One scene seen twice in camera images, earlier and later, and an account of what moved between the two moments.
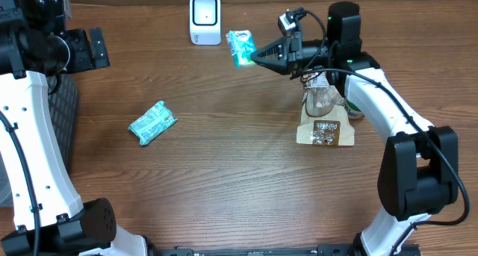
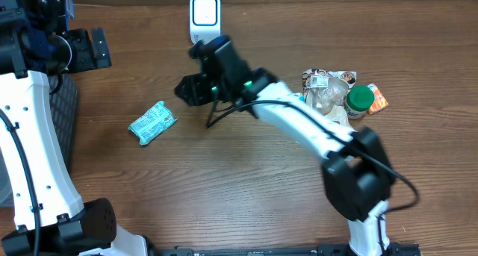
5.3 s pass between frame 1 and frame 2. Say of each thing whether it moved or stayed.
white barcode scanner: stayed
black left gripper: stayed
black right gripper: moved
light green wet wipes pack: stayed
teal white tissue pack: moved
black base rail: stayed
